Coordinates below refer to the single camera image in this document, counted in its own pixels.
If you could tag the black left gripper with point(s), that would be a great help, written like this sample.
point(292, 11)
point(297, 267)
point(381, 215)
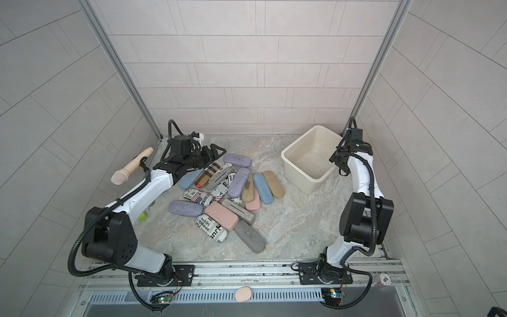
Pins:
point(208, 157)

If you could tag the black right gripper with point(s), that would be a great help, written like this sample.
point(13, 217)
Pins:
point(337, 157)

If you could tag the cream plastic storage box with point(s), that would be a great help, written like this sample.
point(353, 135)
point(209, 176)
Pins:
point(307, 160)

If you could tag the purple glasses case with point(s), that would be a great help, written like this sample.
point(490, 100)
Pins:
point(238, 183)

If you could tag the brown tan glasses case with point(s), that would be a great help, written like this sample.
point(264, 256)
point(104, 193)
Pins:
point(275, 186)

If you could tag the dark grey glasses case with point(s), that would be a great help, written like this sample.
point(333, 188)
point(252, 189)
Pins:
point(254, 241)

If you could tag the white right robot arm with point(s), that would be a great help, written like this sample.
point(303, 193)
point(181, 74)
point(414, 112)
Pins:
point(366, 216)

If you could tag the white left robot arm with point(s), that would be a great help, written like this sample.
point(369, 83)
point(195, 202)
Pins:
point(108, 240)

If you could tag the plaid glasses case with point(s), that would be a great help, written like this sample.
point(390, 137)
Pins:
point(203, 179)

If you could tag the light blue glasses case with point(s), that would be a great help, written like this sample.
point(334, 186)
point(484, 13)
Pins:
point(188, 180)

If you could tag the magazine print glasses case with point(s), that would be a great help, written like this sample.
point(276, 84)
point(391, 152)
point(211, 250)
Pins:
point(221, 190)

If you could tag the flag newspaper glasses case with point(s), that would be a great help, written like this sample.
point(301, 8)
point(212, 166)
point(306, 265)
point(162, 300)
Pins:
point(198, 196)

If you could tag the light grey slit case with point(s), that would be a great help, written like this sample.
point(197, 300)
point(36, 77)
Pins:
point(219, 176)

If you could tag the pink case front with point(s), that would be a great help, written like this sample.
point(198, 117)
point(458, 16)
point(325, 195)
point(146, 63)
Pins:
point(222, 215)

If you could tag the purple case front left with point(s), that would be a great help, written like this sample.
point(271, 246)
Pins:
point(186, 209)

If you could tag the black microphone stand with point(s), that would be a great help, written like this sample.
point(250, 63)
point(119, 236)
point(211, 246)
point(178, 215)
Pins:
point(142, 164)

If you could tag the grey rectangular case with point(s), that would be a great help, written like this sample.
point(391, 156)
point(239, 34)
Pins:
point(243, 214)

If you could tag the newspaper case front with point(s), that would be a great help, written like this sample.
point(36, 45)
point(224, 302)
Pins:
point(213, 229)

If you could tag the beige microphone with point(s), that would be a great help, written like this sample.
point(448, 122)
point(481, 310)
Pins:
point(121, 176)

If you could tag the small round sticker tag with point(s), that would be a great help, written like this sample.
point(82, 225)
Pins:
point(382, 280)

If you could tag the right circuit board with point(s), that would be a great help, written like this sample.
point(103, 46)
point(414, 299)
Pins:
point(332, 295)

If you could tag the circuit board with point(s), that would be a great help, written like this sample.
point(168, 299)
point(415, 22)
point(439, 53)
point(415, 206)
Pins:
point(332, 295)
point(163, 298)

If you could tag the pink oval tag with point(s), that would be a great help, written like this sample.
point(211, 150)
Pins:
point(243, 294)

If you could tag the left circuit board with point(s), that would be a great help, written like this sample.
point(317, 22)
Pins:
point(163, 298)

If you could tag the purple case near wall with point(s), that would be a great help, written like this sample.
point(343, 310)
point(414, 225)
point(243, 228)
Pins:
point(237, 160)

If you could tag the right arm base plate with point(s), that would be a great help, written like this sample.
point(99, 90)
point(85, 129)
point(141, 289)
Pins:
point(324, 273)

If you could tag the aluminium rail frame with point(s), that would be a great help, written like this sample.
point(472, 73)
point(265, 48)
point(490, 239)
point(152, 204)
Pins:
point(255, 274)

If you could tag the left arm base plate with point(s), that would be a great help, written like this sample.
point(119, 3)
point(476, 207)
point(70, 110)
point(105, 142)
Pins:
point(174, 276)

